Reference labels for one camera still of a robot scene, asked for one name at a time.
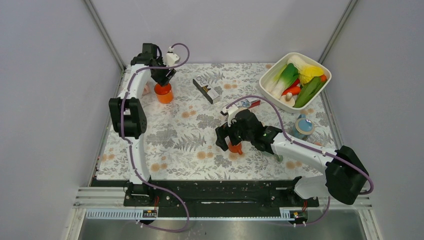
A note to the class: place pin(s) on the green ceramic mug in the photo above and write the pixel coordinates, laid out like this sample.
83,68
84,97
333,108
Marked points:
278,158

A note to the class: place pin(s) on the green cucumber toy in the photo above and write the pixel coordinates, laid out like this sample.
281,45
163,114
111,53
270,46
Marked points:
309,91

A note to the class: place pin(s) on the small orange cup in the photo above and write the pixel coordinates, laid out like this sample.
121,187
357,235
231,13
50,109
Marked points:
236,149

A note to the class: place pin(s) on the black and white box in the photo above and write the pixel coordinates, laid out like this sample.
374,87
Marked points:
206,89

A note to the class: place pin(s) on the blue tape roll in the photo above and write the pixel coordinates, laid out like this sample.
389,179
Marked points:
303,127

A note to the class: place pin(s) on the mushroom toy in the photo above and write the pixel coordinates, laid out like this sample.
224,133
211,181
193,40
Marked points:
288,99

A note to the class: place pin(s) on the red and white box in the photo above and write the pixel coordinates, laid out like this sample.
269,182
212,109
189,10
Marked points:
245,103

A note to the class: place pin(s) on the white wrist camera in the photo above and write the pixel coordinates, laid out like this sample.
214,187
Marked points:
231,112
171,59

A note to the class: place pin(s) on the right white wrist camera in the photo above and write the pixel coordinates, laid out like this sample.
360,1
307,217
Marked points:
231,112

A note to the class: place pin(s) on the orange enamel mug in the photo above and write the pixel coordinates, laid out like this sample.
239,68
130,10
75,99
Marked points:
164,93

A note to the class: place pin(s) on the pink mug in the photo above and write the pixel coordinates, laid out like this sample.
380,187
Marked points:
146,90

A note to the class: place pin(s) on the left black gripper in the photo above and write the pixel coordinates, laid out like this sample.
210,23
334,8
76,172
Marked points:
164,79

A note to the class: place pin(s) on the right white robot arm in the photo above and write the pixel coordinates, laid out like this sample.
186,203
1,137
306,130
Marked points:
342,177

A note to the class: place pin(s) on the white vegetable tray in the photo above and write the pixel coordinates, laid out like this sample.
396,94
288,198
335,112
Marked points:
269,80

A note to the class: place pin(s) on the green leek toy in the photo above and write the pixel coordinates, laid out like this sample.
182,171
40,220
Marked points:
288,76

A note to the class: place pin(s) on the napa cabbage toy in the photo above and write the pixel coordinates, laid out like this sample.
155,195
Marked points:
297,61

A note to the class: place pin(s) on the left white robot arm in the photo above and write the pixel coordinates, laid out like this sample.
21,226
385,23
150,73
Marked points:
128,117

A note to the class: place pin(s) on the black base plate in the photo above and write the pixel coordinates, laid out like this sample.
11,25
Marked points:
213,199

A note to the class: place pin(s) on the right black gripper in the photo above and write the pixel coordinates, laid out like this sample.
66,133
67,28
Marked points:
222,132

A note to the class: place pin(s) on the red carrot toy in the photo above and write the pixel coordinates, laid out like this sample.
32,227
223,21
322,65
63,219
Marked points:
295,90

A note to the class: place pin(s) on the floral tablecloth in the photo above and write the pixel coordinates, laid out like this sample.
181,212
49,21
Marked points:
180,138

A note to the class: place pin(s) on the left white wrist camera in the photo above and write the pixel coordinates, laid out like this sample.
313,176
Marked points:
171,59

